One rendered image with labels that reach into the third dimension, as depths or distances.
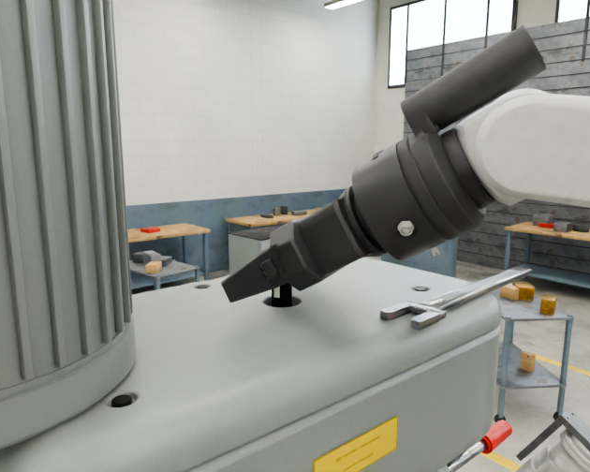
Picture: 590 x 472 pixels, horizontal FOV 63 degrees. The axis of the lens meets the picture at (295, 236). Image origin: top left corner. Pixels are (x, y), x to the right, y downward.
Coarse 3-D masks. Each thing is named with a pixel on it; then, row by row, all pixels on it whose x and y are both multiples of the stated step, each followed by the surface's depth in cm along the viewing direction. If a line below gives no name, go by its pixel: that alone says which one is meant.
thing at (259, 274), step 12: (264, 252) 39; (252, 264) 40; (264, 264) 39; (240, 276) 41; (252, 276) 40; (264, 276) 39; (276, 276) 39; (228, 288) 42; (240, 288) 41; (252, 288) 41; (264, 288) 40
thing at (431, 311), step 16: (512, 272) 54; (528, 272) 55; (464, 288) 48; (480, 288) 48; (496, 288) 50; (400, 304) 43; (416, 304) 43; (432, 304) 43; (448, 304) 43; (416, 320) 39; (432, 320) 40
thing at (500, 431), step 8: (496, 424) 57; (504, 424) 58; (488, 432) 56; (496, 432) 56; (504, 432) 57; (480, 440) 55; (488, 440) 55; (496, 440) 55; (504, 440) 57; (472, 448) 54; (480, 448) 54; (488, 448) 55; (464, 456) 52; (472, 456) 53; (448, 464) 51; (456, 464) 51; (464, 464) 52
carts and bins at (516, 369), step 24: (144, 264) 499; (168, 264) 501; (504, 288) 390; (528, 288) 383; (504, 312) 357; (528, 312) 357; (552, 312) 351; (504, 336) 349; (504, 360) 350; (528, 360) 376; (504, 384) 353; (528, 384) 357; (552, 384) 357
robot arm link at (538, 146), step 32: (544, 96) 29; (576, 96) 29; (480, 128) 31; (512, 128) 30; (544, 128) 29; (576, 128) 29; (480, 160) 31; (512, 160) 30; (544, 160) 30; (576, 160) 29; (512, 192) 31; (544, 192) 30; (576, 192) 30
